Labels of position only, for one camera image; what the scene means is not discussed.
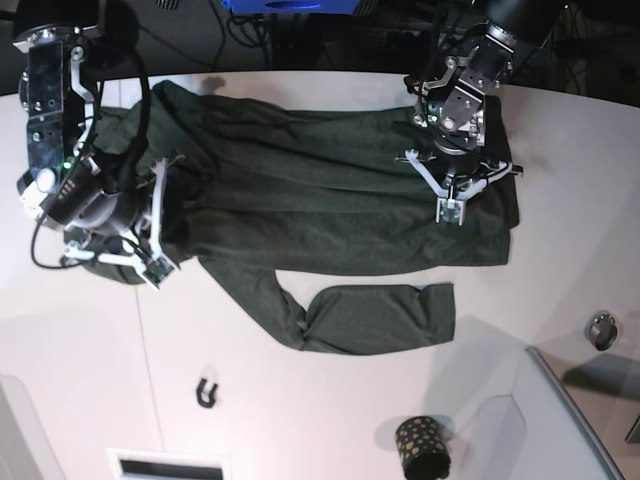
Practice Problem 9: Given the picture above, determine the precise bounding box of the blue plastic box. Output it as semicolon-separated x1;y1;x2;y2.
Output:
222;0;360;15

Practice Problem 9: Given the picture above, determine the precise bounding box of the white rectangular table slot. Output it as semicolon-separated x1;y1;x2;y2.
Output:
106;449;232;480

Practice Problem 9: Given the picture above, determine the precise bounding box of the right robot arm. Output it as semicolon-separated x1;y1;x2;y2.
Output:
11;1;177;286

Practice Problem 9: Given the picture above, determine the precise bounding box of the small black plastic clip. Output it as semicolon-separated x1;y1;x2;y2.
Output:
195;378;218;409

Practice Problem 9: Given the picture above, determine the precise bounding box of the dark green t-shirt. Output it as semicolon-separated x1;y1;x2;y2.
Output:
82;79;521;355

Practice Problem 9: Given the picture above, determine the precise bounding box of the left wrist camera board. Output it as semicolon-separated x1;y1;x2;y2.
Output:
436;198;466;226

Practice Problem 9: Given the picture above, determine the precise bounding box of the round metal table grommet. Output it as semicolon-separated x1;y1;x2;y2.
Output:
585;310;619;351

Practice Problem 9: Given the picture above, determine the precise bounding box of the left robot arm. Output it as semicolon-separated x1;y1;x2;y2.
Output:
406;1;565;207

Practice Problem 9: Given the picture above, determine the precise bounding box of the black round stool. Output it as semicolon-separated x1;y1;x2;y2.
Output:
94;0;140;70

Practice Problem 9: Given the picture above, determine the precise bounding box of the black cup with gold dots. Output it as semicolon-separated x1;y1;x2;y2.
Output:
395;416;451;480

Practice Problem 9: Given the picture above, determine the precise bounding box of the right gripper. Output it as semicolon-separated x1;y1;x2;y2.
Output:
59;158;179;273

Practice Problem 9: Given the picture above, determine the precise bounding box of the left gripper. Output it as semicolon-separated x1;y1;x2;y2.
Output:
395;149;523;200

